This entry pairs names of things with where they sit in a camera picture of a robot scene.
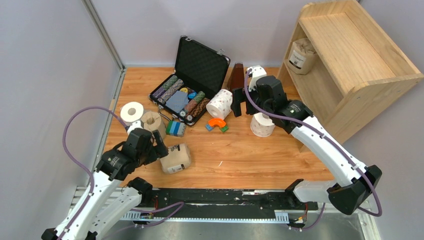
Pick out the patterned paper roll lying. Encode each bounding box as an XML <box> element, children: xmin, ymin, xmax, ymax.
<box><xmin>206</xmin><ymin>89</ymin><xmax>233</xmax><ymax>120</ymax></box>

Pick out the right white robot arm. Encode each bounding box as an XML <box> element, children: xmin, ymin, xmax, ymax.
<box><xmin>231</xmin><ymin>75</ymin><xmax>383</xmax><ymax>217</ymax></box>

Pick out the brown roll front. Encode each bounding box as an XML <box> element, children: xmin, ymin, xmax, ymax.
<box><xmin>160</xmin><ymin>143</ymin><xmax>192</xmax><ymax>174</ymax></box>

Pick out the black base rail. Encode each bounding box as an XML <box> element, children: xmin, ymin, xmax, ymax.
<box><xmin>139</xmin><ymin>188</ymin><xmax>318</xmax><ymax>220</ymax></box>

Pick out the brown metronome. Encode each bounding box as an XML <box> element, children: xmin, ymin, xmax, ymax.
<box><xmin>227</xmin><ymin>62</ymin><xmax>245</xmax><ymax>92</ymax></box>

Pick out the orange curved toy piece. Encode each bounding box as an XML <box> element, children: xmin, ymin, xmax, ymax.
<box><xmin>205</xmin><ymin>118</ymin><xmax>229</xmax><ymax>133</ymax></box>

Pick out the brown roll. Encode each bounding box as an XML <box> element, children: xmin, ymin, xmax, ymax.
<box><xmin>140</xmin><ymin>111</ymin><xmax>166</xmax><ymax>139</ymax></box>
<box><xmin>160</xmin><ymin>143</ymin><xmax>192</xmax><ymax>174</ymax></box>
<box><xmin>287</xmin><ymin>37</ymin><xmax>319</xmax><ymax>75</ymax></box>

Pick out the black poker chip case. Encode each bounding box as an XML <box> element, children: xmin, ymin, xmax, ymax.
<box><xmin>148</xmin><ymin>35</ymin><xmax>231</xmax><ymax>127</ymax></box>

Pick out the aluminium frame post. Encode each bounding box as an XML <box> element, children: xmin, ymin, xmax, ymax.
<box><xmin>82</xmin><ymin>0</ymin><xmax>125</xmax><ymax>72</ymax></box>

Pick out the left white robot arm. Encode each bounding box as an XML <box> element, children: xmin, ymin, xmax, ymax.
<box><xmin>41</xmin><ymin>128</ymin><xmax>169</xmax><ymax>240</ymax></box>

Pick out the patterned paper roll standing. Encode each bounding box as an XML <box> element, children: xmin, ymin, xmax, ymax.
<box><xmin>250</xmin><ymin>112</ymin><xmax>276</xmax><ymax>138</ymax></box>

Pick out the green blue block toy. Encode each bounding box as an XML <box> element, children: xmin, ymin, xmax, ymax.
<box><xmin>165</xmin><ymin>120</ymin><xmax>186</xmax><ymax>137</ymax></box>

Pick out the white toilet paper roll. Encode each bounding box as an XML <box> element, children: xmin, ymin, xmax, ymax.
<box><xmin>120</xmin><ymin>101</ymin><xmax>144</xmax><ymax>126</ymax></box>

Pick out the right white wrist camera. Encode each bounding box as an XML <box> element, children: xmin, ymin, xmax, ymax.
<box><xmin>246</xmin><ymin>65</ymin><xmax>267</xmax><ymax>92</ymax></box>

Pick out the wooden shelf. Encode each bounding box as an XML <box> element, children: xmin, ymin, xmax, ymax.
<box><xmin>277</xmin><ymin>0</ymin><xmax>424</xmax><ymax>143</ymax></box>

